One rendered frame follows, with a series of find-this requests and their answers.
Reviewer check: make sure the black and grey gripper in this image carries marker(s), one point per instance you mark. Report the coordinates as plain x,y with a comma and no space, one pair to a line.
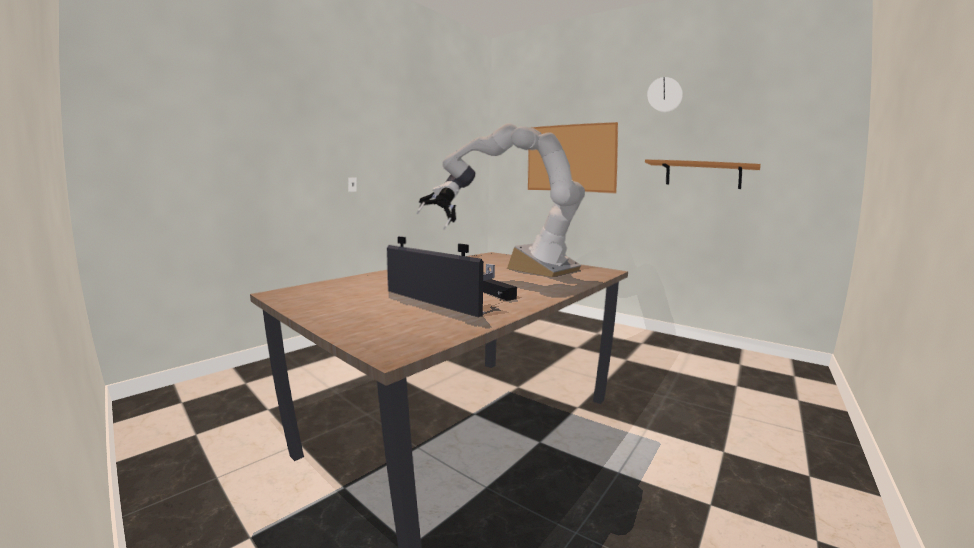
441,200

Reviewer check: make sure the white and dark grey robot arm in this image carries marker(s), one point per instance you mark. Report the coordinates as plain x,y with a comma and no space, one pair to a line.
564,192

